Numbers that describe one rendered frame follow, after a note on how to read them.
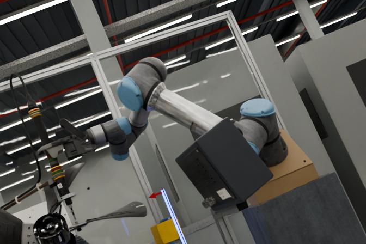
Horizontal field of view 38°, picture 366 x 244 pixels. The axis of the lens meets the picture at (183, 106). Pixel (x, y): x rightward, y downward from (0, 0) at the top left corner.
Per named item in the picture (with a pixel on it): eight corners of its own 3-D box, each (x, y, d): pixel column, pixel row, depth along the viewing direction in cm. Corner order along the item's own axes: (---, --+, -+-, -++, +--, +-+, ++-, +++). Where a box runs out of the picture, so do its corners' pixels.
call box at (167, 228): (158, 249, 240) (149, 227, 242) (178, 240, 243) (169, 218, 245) (165, 248, 225) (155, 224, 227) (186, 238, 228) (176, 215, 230)
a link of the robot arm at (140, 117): (154, 39, 198) (129, 116, 235) (138, 55, 191) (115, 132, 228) (181, 55, 196) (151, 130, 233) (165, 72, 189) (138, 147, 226)
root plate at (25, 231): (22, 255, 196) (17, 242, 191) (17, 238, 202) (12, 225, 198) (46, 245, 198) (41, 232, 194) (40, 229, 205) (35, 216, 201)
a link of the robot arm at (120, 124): (133, 138, 215) (131, 122, 209) (108, 147, 212) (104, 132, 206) (126, 126, 220) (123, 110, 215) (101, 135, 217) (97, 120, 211)
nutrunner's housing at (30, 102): (62, 207, 201) (21, 97, 209) (71, 205, 204) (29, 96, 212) (68, 204, 198) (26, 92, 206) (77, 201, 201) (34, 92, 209)
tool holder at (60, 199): (52, 205, 202) (42, 181, 204) (66, 200, 207) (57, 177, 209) (65, 197, 197) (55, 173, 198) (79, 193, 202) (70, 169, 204)
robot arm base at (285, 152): (273, 134, 206) (269, 114, 201) (296, 154, 194) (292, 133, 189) (239, 152, 203) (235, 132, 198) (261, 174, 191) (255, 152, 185)
